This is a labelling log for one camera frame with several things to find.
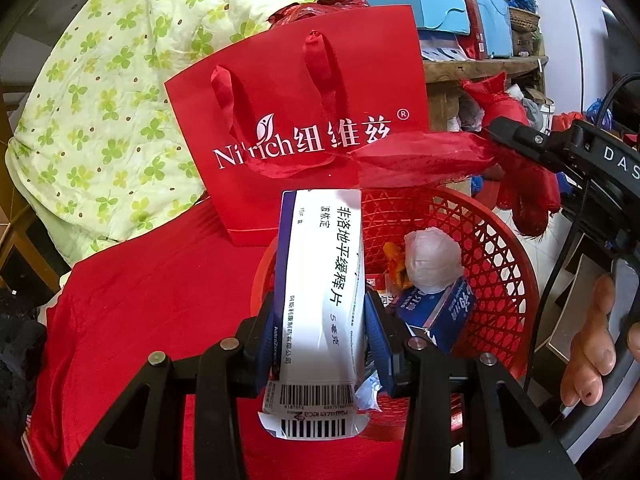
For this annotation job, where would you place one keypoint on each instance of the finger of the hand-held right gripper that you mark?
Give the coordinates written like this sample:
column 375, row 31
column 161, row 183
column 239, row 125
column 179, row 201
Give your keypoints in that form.
column 520, row 137

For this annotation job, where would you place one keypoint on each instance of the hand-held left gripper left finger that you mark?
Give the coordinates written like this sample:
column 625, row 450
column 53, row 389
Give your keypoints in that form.
column 265, row 345

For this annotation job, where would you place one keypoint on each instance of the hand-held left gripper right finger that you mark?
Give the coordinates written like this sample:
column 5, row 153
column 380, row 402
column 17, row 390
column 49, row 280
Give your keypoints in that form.
column 380, row 345

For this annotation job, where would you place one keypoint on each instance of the light blue wad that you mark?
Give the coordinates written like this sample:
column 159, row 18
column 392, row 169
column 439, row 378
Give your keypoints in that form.
column 367, row 395

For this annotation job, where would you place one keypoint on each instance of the blue toothpaste box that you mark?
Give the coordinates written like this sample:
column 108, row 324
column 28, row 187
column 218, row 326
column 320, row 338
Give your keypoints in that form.
column 435, row 315

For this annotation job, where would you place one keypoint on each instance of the white medicine box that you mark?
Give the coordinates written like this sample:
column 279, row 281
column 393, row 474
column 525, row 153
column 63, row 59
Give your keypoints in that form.
column 320, row 285

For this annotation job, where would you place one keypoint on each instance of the orange wrapper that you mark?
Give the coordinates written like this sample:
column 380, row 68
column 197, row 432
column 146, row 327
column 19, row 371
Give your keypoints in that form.
column 395, row 265

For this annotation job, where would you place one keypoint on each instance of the red sheer scrap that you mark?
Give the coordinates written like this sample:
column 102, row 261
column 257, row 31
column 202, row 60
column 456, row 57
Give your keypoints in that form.
column 425, row 152

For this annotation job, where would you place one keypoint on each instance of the white tissue wad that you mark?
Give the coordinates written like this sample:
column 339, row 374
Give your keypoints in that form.
column 430, row 260

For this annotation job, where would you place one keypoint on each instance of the red mesh plastic basket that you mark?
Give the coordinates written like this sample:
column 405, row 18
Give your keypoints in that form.
column 500, row 280

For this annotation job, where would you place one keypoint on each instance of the person's right forearm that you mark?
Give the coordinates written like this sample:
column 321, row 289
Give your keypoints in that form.
column 625, row 440

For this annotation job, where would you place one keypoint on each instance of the person's right hand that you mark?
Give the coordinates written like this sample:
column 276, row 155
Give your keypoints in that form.
column 585, row 350

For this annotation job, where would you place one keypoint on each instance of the wooden shelf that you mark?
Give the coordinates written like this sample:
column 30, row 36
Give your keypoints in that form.
column 475, row 67

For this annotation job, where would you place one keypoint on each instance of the red blanket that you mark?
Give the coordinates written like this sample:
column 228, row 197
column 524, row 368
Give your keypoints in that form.
column 150, row 335

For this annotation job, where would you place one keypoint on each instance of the light blue plastic crate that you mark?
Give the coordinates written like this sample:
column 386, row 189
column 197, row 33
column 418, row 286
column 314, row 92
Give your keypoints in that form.
column 492, row 15

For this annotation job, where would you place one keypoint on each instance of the light blue cardboard box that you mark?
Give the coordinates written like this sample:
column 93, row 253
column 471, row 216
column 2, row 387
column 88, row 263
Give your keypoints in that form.
column 420, row 5

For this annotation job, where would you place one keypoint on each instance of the red paper gift bag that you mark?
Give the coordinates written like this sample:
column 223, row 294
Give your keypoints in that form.
column 300, row 110

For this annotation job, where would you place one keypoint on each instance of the red crumpled foil bag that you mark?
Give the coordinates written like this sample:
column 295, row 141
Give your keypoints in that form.
column 320, row 10

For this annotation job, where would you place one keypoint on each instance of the green clover print quilt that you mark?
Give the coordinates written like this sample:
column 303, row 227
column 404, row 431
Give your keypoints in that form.
column 100, row 110

